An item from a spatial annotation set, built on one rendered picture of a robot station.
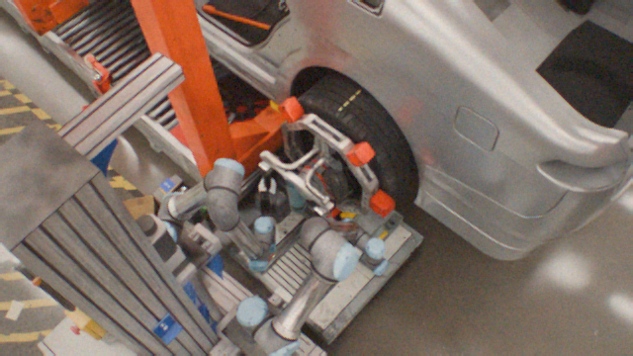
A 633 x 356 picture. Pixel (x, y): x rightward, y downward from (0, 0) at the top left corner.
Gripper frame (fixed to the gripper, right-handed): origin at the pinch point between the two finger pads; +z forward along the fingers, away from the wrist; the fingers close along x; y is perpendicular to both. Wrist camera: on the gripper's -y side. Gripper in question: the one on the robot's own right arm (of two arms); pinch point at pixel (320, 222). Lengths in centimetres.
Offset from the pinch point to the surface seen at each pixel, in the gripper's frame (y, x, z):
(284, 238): -82, -8, 40
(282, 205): -43, -11, 39
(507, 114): 78, -39, -48
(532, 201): 46, -38, -69
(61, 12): -24, -13, 253
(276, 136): -19, -30, 60
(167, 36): 82, 11, 60
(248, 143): -10, -13, 62
